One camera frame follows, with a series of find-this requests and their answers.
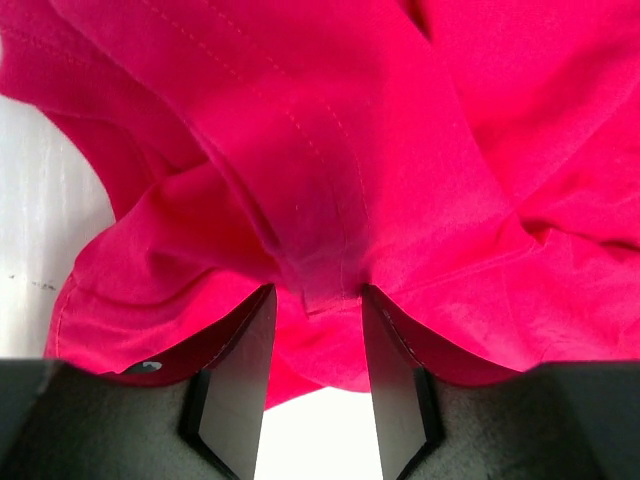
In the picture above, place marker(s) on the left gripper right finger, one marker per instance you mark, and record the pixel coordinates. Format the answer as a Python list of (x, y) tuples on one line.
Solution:
[(443, 413)]

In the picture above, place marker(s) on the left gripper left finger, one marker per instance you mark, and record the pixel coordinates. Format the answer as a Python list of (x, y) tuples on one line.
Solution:
[(194, 411)]

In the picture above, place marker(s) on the magenta t shirt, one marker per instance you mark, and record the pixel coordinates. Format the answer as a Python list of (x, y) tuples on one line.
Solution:
[(478, 161)]

